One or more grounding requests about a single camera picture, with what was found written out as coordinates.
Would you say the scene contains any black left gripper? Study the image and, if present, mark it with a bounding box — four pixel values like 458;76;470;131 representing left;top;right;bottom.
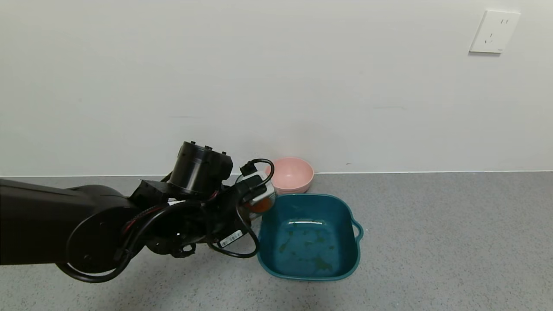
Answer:
210;216;251;248

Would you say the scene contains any brown liquid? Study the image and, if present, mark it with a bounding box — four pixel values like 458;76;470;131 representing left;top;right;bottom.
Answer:
244;197;273;215

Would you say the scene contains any transparent blue ribbed plastic cup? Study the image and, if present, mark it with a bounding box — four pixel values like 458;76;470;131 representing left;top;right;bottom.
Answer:
235;171;277;222

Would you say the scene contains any pink bowl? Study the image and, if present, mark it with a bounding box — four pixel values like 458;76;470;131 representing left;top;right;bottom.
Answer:
270;157;315;195

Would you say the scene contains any teal square plastic basin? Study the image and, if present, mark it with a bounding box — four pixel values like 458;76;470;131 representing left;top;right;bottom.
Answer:
257;194;364;281

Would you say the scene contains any thin black camera cable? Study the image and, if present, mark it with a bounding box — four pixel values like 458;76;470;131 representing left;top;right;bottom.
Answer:
203;159;276;259

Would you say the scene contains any black and red braided cable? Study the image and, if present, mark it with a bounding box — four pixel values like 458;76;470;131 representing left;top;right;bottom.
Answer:
56;200;216;283

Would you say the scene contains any white wall socket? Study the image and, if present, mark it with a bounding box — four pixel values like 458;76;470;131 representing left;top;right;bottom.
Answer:
469;10;521;54

